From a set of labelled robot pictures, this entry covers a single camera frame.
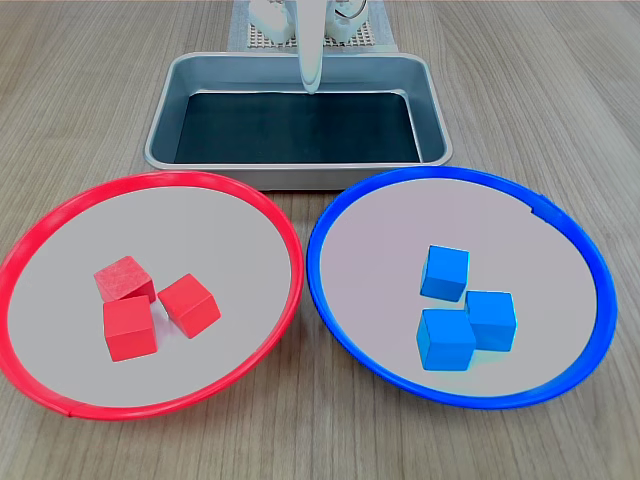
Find pale perforated base plate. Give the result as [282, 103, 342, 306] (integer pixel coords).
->
[226, 0, 401, 54]

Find blue-rimmed white plate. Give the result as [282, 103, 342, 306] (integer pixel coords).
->
[306, 166, 619, 412]

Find steel tray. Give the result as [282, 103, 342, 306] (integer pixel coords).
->
[143, 51, 454, 192]

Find red and black cable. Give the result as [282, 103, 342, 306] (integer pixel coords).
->
[331, 0, 370, 25]

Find red cube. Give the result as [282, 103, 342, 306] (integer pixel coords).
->
[157, 272, 222, 340]
[93, 255, 157, 303]
[102, 294, 158, 363]

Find black tray mat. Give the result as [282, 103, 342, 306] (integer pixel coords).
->
[172, 90, 424, 166]

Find red-rimmed white plate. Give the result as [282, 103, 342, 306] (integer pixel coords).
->
[0, 169, 305, 422]

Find blue cube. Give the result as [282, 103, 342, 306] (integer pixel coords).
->
[416, 308, 477, 373]
[419, 243, 471, 303]
[464, 290, 518, 353]

